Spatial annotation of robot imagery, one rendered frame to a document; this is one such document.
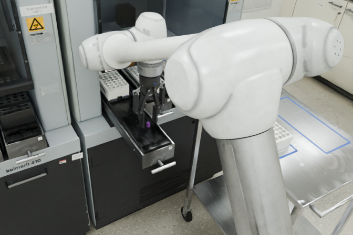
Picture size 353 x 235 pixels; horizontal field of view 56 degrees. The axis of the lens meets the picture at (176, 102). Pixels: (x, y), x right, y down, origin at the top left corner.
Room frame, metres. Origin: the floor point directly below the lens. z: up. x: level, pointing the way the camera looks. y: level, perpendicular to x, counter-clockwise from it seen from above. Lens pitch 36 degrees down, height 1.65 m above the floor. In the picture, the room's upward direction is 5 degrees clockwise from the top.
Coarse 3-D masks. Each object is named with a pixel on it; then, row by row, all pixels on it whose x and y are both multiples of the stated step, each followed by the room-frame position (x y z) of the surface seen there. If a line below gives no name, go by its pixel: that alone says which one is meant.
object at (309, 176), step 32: (288, 96) 1.28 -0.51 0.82; (288, 128) 1.05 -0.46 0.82; (320, 128) 1.06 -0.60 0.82; (192, 160) 1.15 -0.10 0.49; (288, 160) 0.86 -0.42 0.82; (320, 160) 0.88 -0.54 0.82; (352, 160) 0.89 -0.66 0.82; (224, 192) 1.14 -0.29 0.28; (288, 192) 0.72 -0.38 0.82; (320, 192) 0.73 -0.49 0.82; (224, 224) 0.95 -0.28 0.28
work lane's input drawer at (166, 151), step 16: (128, 96) 1.18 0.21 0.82; (112, 112) 1.07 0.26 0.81; (128, 112) 1.08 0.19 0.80; (144, 112) 1.08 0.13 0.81; (128, 128) 0.96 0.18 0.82; (144, 128) 0.99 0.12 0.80; (160, 128) 0.99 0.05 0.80; (128, 144) 0.93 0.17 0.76; (144, 144) 0.90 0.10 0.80; (160, 144) 0.89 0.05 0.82; (144, 160) 0.84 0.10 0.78; (160, 160) 0.88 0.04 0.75
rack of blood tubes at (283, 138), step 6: (276, 126) 0.97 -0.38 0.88; (276, 132) 0.94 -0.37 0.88; (282, 132) 0.94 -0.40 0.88; (288, 132) 0.94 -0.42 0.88; (276, 138) 0.91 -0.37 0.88; (282, 138) 0.90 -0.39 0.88; (288, 138) 0.91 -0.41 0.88; (276, 144) 0.88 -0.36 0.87; (282, 144) 0.90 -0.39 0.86; (288, 144) 0.92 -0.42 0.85; (282, 150) 0.90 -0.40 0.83
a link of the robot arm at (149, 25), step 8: (144, 16) 0.98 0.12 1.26; (152, 16) 0.98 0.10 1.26; (160, 16) 1.00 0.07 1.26; (136, 24) 0.98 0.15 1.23; (144, 24) 0.96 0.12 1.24; (152, 24) 0.96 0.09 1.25; (160, 24) 0.97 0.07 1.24; (136, 32) 0.95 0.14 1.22; (144, 32) 0.95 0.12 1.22; (152, 32) 0.95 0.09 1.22; (160, 32) 0.96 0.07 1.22; (136, 40) 0.93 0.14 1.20; (144, 40) 0.94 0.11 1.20
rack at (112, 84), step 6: (108, 72) 1.28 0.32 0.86; (114, 72) 1.30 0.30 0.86; (102, 78) 1.23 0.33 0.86; (108, 78) 1.23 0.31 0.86; (114, 78) 1.24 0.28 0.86; (120, 78) 1.25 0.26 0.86; (102, 84) 1.18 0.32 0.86; (108, 84) 1.18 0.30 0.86; (114, 84) 1.18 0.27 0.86; (120, 84) 1.19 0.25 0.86; (126, 84) 1.19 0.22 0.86; (102, 90) 1.19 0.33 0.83; (108, 90) 1.14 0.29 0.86; (114, 90) 1.15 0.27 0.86; (120, 90) 1.17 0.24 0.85; (126, 90) 1.18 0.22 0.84; (108, 96) 1.14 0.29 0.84; (114, 96) 1.15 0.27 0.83
